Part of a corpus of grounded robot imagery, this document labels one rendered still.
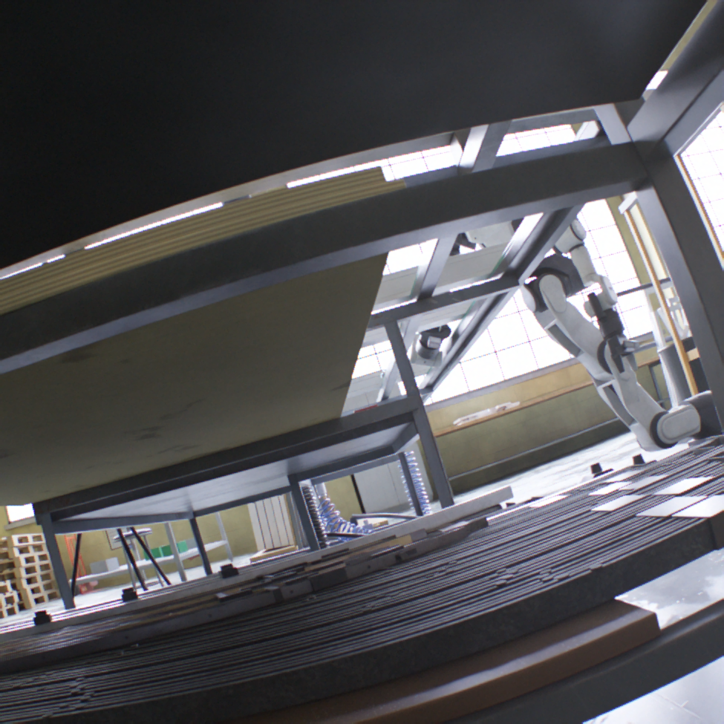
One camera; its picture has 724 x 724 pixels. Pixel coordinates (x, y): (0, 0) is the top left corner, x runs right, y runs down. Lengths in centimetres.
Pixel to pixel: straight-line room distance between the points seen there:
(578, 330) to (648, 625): 208
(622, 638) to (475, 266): 141
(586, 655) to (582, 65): 36
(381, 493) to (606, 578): 879
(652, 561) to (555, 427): 976
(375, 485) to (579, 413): 332
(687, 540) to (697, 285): 20
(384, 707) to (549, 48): 40
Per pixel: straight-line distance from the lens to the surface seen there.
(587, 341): 249
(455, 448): 990
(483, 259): 177
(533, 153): 100
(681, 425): 257
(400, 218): 42
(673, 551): 54
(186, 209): 89
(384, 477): 928
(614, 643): 45
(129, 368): 66
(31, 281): 46
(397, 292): 171
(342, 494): 935
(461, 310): 214
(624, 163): 49
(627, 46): 40
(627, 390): 250
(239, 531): 988
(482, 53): 35
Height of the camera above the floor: 44
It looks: 10 degrees up
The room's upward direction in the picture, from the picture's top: 17 degrees counter-clockwise
